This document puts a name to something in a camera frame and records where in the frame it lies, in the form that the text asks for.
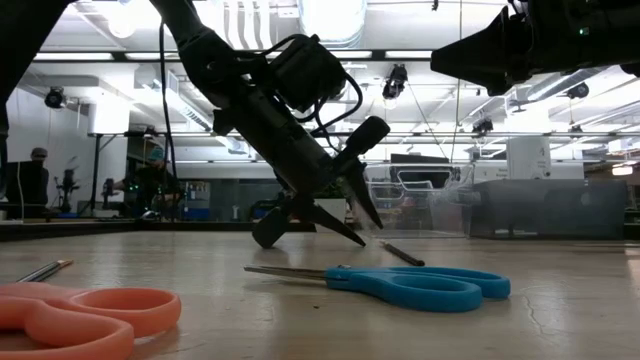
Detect orange handled scissors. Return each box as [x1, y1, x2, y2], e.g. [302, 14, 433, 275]
[0, 282, 183, 360]

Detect clear plastic bin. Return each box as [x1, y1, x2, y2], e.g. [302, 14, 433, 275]
[357, 162, 479, 240]

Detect silver ventilation duct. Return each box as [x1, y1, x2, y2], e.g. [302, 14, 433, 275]
[298, 0, 370, 50]

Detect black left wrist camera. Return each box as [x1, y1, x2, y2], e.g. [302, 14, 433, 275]
[267, 33, 349, 114]

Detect blue handled scissors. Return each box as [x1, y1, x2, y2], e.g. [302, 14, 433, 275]
[243, 264, 512, 315]

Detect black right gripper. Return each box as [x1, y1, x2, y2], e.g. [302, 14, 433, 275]
[430, 0, 591, 97]

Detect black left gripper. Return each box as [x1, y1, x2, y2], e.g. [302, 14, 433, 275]
[212, 84, 392, 250]

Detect black ceiling spotlight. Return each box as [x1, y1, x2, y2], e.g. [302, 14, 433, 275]
[566, 82, 592, 100]
[471, 117, 496, 137]
[43, 86, 67, 109]
[381, 63, 410, 101]

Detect person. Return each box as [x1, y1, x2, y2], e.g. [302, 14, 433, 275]
[3, 146, 51, 220]
[113, 145, 182, 220]

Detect white box cabinet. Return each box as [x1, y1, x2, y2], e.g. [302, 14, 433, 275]
[506, 136, 553, 182]

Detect black aluminium rig frame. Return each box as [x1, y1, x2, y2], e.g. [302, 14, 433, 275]
[0, 218, 316, 242]

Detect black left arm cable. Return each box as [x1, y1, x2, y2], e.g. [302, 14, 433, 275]
[158, 19, 365, 221]

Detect grey translucent plastic bin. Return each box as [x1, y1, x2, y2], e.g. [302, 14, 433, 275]
[469, 178, 627, 242]

